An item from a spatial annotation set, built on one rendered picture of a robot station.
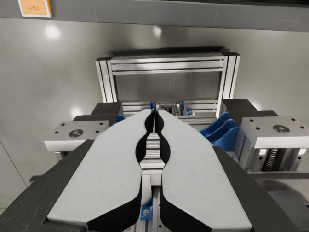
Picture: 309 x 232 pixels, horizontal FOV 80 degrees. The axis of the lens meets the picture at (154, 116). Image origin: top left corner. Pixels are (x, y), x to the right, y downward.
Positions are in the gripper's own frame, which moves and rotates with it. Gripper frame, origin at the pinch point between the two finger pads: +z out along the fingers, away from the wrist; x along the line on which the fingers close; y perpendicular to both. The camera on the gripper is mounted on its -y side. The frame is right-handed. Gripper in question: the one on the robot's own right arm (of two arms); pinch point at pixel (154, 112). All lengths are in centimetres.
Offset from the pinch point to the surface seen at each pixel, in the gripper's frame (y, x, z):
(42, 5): -5.3, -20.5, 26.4
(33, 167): 142, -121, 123
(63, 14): -4.0, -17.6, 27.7
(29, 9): -4.6, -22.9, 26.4
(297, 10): -6.4, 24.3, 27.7
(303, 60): 23, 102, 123
